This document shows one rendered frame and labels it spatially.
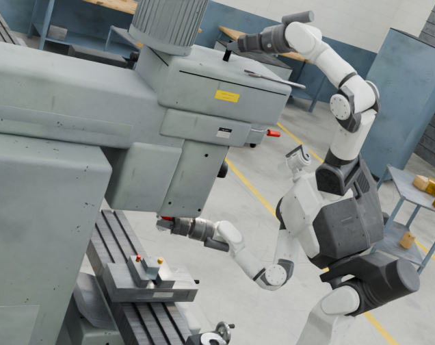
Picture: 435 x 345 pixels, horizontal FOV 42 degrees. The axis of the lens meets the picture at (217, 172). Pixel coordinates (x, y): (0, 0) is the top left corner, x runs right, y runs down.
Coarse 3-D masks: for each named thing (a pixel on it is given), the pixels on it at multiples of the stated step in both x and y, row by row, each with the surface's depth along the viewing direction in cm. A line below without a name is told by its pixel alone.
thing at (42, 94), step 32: (0, 64) 147; (32, 64) 156; (64, 64) 166; (96, 64) 177; (0, 96) 151; (32, 96) 155; (64, 96) 159; (96, 96) 163; (128, 96) 168; (0, 128) 155; (32, 128) 159; (64, 128) 164; (96, 128) 168; (128, 128) 173
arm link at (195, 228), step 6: (174, 222) 209; (180, 222) 210; (186, 222) 213; (192, 222) 214; (198, 222) 213; (204, 222) 214; (174, 228) 208; (180, 228) 211; (186, 228) 211; (192, 228) 213; (198, 228) 212; (204, 228) 213; (174, 234) 210; (180, 234) 212; (186, 234) 212; (192, 234) 212; (198, 234) 213; (198, 240) 216
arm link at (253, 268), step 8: (240, 256) 213; (248, 256) 213; (240, 264) 214; (248, 264) 212; (256, 264) 212; (248, 272) 212; (256, 272) 211; (264, 272) 210; (256, 280) 211; (264, 280) 208; (264, 288) 213; (272, 288) 213
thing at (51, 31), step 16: (96, 0) 729; (112, 0) 769; (128, 0) 813; (32, 16) 771; (48, 16) 714; (32, 32) 779; (48, 32) 734; (64, 32) 740; (224, 32) 896; (240, 32) 927; (96, 48) 775; (112, 48) 805; (128, 48) 838; (304, 64) 1021; (304, 96) 989
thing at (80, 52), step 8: (72, 48) 198; (80, 48) 200; (88, 48) 203; (72, 56) 197; (80, 56) 197; (88, 56) 198; (96, 56) 200; (104, 56) 201; (112, 56) 205; (120, 56) 209; (112, 64) 204; (120, 64) 205
